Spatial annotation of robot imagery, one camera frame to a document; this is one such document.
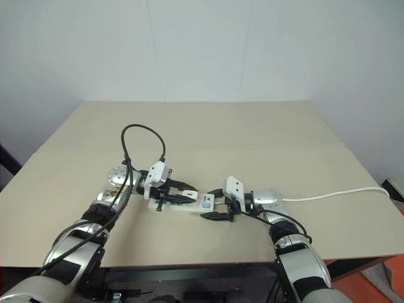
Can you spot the white charger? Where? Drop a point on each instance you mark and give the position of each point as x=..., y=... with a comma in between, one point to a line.
x=191, y=193

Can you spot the dark object beside table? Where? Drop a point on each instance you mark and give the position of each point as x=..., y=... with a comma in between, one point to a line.
x=8, y=164

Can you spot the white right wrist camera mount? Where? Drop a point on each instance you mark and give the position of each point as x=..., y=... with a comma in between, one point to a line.
x=235, y=187

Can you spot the black table frame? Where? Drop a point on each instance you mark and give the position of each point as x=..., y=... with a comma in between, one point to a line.
x=189, y=277

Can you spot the white power strip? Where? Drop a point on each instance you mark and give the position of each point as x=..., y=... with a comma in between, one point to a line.
x=206, y=202

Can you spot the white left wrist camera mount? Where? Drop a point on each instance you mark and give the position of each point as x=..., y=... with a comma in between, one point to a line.
x=156, y=175

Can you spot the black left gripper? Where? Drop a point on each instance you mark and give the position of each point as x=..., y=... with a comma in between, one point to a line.
x=163, y=191

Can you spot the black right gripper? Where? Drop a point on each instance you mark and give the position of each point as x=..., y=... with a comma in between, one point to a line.
x=233, y=210

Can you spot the grey box with dark side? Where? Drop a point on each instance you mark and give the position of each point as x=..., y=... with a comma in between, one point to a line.
x=394, y=189

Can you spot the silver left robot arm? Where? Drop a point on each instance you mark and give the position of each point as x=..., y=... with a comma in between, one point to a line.
x=79, y=249

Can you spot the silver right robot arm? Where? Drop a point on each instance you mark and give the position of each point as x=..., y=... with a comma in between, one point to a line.
x=303, y=262

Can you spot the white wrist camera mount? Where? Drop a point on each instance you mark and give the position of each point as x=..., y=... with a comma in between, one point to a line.
x=235, y=187
x=156, y=175

